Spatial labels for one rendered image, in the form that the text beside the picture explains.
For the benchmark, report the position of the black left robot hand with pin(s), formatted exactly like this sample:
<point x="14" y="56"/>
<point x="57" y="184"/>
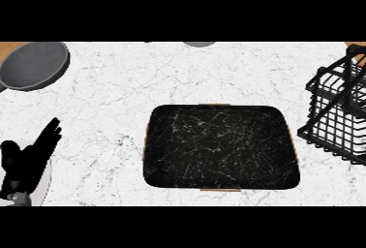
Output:
<point x="29" y="158"/>

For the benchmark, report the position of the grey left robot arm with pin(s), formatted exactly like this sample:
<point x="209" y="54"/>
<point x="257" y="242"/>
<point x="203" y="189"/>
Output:
<point x="20" y="199"/>

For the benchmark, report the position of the black marble tray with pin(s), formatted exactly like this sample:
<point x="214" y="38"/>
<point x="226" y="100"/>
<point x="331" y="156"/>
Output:
<point x="220" y="147"/>

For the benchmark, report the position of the dark grey frying pan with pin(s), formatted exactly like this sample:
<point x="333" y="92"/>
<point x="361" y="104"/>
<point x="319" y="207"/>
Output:
<point x="33" y="66"/>

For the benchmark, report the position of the grey round object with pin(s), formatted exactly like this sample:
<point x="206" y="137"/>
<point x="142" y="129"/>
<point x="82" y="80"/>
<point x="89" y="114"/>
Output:
<point x="200" y="44"/>

